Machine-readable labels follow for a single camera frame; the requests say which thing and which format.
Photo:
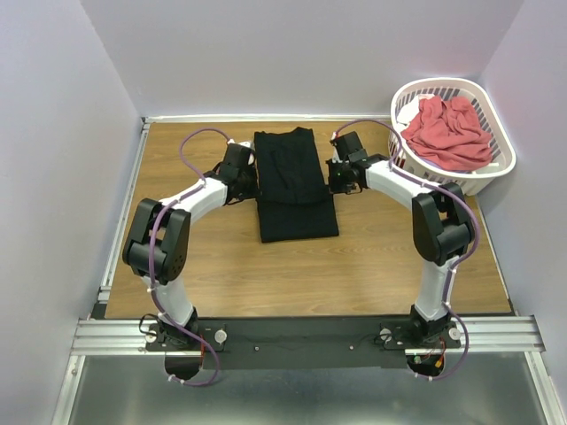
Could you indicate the red t-shirt in basket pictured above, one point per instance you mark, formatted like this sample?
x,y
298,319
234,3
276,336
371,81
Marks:
x,y
448,135

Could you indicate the white cloth in basket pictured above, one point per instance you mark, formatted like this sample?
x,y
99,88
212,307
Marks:
x,y
409,111

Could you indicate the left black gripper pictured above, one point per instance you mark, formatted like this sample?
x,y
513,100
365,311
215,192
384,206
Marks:
x,y
247,187

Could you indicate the left silver bolt knob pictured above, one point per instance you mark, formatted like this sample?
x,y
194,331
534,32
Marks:
x,y
220,336

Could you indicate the silver bolt knob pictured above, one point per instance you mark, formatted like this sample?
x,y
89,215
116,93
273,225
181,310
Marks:
x,y
385,334
220,336

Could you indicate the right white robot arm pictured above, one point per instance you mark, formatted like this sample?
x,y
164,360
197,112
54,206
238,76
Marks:
x,y
443,227

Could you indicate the black t-shirt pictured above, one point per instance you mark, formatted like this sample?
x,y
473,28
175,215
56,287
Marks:
x,y
294,202

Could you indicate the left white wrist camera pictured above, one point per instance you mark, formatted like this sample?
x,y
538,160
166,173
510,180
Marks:
x,y
251,155

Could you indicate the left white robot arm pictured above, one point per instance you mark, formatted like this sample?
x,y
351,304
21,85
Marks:
x,y
157,244

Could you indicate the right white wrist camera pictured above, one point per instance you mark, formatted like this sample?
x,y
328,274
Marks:
x,y
333,141

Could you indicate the white laundry basket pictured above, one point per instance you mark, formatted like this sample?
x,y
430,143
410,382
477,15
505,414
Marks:
x,y
503,156

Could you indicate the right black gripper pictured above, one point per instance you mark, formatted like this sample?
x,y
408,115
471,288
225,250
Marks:
x,y
338,181

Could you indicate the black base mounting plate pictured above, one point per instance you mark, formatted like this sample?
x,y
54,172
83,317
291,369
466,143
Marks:
x,y
306,342

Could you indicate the aluminium frame rail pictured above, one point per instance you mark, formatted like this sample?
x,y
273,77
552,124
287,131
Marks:
x,y
486,334

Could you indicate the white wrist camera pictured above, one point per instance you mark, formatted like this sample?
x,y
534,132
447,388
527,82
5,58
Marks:
x,y
333,141
251,155

